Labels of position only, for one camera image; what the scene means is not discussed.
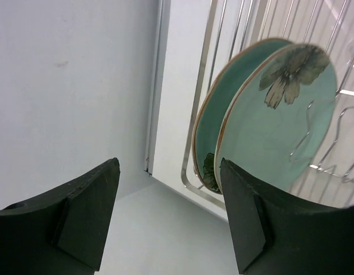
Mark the aluminium frame rail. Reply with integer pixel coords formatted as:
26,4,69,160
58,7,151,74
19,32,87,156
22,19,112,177
144,1,171,175

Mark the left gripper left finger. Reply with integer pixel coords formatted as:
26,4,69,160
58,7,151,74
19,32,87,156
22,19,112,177
0,158,120,274

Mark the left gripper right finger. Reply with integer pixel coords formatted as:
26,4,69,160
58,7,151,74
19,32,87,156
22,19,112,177
221,159,354,274

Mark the wire dish rack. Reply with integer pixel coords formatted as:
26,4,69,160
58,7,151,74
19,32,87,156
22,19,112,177
182,1,354,211

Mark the teal flower plate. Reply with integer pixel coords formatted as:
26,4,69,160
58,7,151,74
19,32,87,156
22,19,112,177
191,38,292,195
214,43,337,191

